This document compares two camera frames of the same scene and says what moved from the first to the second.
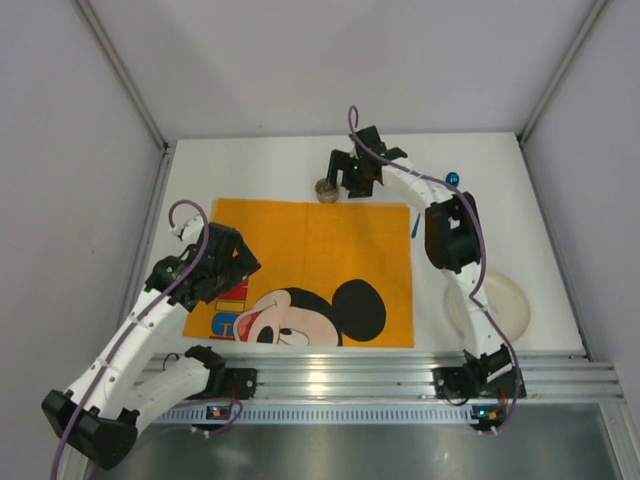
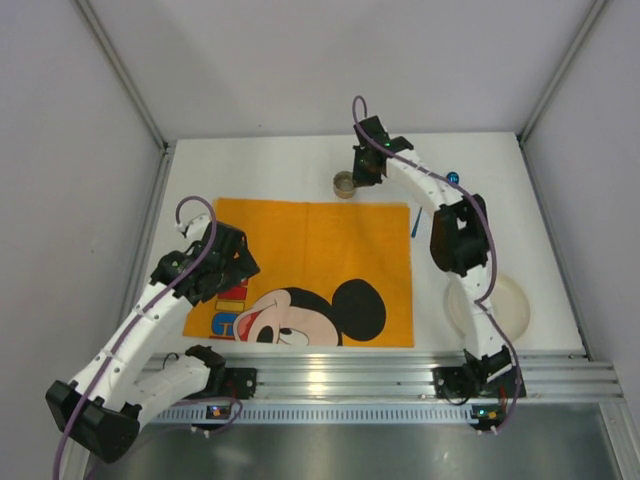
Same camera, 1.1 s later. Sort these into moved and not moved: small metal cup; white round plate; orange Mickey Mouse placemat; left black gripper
Moved: small metal cup
Not moved: orange Mickey Mouse placemat; white round plate; left black gripper
